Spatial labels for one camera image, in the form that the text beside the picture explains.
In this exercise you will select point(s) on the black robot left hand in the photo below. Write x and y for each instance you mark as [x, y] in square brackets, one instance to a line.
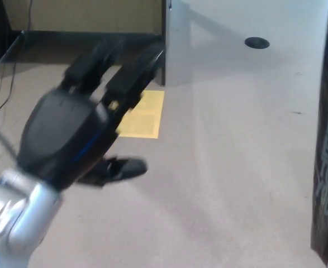
[63, 134]

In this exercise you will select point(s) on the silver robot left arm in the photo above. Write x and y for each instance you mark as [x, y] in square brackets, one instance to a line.
[21, 212]

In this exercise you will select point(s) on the yellow paper sheet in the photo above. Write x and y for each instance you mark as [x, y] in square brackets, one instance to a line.
[147, 120]

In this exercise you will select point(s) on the small black desk latch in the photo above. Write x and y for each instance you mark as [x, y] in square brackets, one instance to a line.
[170, 4]

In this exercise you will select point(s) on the round black floor cover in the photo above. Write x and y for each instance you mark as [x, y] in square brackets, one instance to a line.
[257, 42]

